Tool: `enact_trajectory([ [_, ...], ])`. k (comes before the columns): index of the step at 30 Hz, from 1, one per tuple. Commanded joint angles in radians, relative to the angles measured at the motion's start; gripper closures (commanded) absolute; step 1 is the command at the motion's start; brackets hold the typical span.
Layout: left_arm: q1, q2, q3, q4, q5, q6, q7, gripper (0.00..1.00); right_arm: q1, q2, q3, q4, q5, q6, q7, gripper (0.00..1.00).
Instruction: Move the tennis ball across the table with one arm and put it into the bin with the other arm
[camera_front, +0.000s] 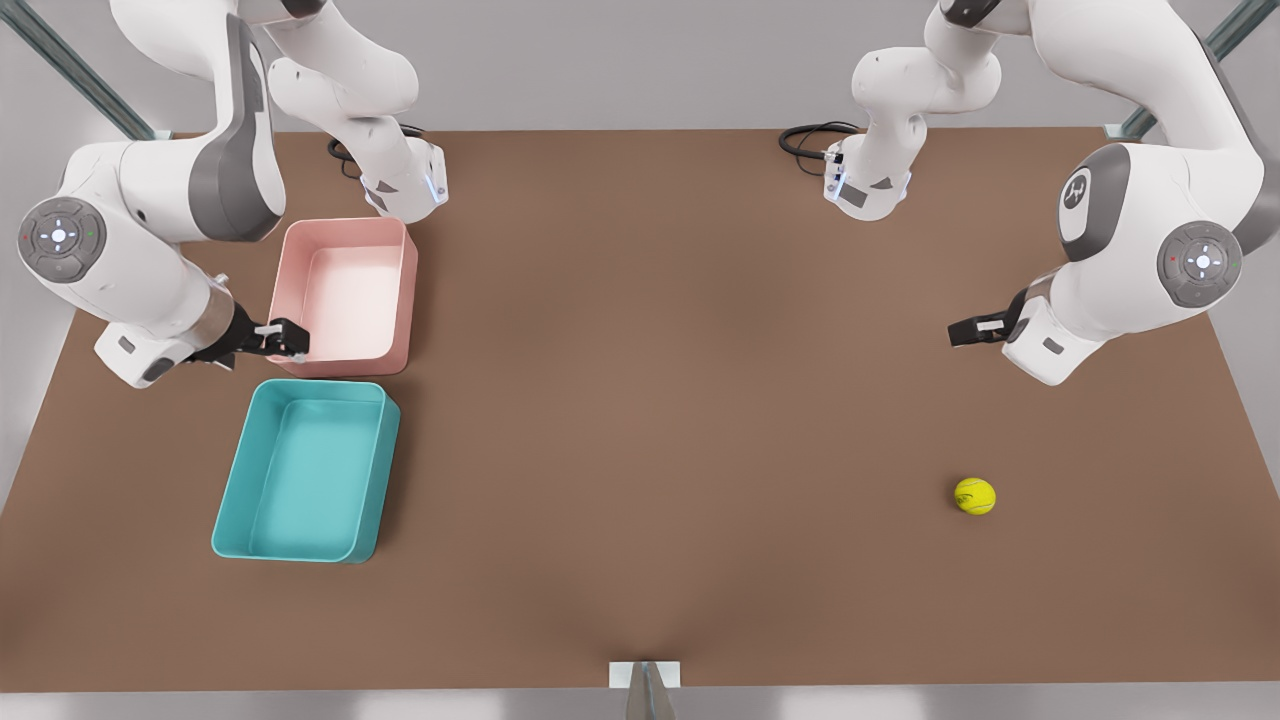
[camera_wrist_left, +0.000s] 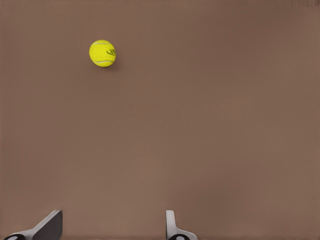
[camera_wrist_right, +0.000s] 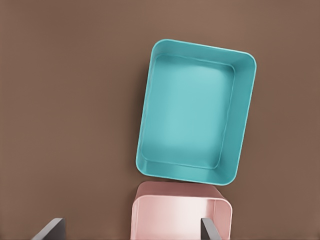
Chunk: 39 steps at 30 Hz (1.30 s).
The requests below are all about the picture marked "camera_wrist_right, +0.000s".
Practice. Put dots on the pink rectangular tray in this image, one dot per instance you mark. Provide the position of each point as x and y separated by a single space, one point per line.
172 215

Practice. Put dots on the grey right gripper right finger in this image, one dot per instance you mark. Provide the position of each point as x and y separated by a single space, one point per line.
210 231

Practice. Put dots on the teal rectangular tray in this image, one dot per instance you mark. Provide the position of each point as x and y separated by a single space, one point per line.
190 112

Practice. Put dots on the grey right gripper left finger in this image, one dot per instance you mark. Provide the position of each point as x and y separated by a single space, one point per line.
51 230

